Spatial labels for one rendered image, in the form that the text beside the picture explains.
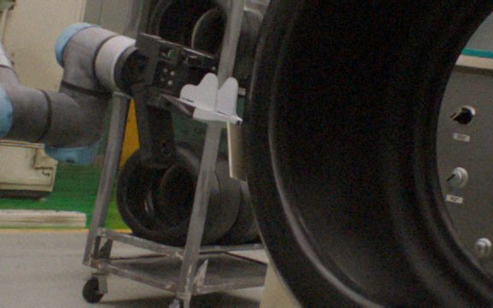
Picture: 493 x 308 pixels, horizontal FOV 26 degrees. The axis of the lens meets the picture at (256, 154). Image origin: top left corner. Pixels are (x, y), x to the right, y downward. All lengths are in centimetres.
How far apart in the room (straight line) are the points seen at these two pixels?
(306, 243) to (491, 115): 74
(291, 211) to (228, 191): 404
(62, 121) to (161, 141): 16
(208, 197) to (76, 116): 350
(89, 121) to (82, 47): 10
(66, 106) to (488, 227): 69
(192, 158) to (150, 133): 370
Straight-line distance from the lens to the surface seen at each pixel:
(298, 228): 107
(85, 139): 152
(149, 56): 142
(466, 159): 176
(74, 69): 151
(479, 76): 177
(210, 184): 497
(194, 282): 509
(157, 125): 141
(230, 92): 134
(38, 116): 146
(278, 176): 109
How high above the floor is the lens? 114
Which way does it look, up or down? 3 degrees down
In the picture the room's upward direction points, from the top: 11 degrees clockwise
